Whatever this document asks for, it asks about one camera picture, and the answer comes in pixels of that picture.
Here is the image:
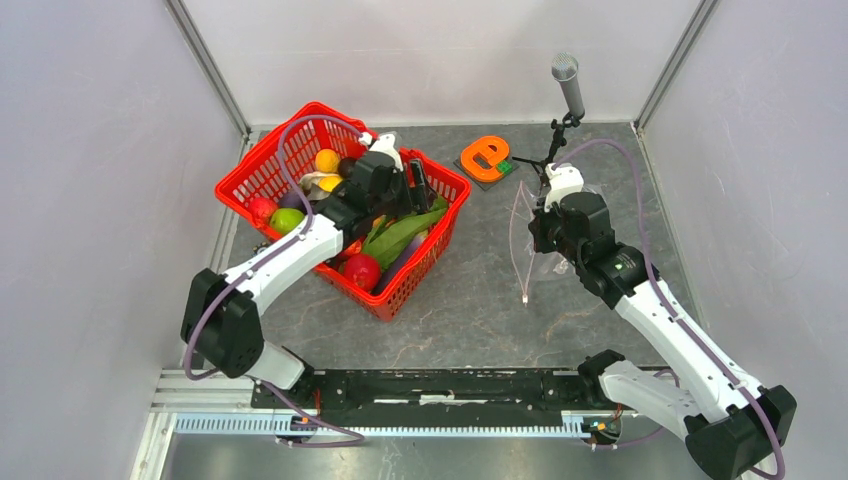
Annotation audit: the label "grey microphone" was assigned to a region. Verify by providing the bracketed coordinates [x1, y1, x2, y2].
[551, 52, 585, 120]

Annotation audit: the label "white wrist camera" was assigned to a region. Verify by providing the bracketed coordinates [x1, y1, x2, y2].
[544, 163, 584, 212]
[357, 131, 404, 171]

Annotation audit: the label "clear dotted zip bag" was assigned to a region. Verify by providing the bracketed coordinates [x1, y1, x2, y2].
[508, 181, 574, 306]

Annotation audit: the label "white toy garlic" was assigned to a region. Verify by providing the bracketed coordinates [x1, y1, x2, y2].
[298, 171, 335, 201]

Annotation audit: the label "black microphone tripod stand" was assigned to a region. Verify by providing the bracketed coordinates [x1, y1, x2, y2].
[511, 112, 582, 192]

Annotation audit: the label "orange yellow round fruit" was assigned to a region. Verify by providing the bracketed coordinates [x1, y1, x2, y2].
[314, 149, 341, 174]

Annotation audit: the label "purple toy eggplant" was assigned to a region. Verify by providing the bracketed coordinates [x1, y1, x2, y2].
[371, 231, 428, 295]

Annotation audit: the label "orange letter e block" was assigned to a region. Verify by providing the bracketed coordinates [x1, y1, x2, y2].
[458, 135, 513, 187]

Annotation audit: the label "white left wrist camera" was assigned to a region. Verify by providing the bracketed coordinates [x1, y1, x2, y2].
[357, 131, 404, 171]

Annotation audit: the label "green toy leafy vegetable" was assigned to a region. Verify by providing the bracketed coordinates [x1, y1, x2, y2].
[362, 196, 449, 270]

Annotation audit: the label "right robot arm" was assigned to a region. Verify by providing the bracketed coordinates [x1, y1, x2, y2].
[528, 191, 797, 479]

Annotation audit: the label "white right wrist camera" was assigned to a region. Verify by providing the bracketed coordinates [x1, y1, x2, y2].
[544, 163, 584, 212]

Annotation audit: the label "dark avocado toy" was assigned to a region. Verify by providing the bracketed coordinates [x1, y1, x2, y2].
[337, 157, 357, 179]

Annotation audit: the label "red plastic shopping basket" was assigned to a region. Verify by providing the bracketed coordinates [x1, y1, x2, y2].
[215, 102, 471, 322]

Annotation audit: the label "green toy apple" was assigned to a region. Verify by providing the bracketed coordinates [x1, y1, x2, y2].
[268, 208, 305, 236]

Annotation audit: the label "yellow toy lemon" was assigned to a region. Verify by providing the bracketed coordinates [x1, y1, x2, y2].
[318, 175, 343, 193]

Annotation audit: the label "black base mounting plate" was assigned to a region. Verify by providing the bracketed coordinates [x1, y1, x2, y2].
[286, 368, 622, 428]

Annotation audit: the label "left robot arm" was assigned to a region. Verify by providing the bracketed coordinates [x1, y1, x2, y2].
[181, 151, 435, 408]

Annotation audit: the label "red toy apple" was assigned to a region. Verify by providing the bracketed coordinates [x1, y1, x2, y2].
[342, 253, 382, 292]

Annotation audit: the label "red strawberry toy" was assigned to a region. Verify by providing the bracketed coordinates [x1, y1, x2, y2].
[246, 197, 278, 226]

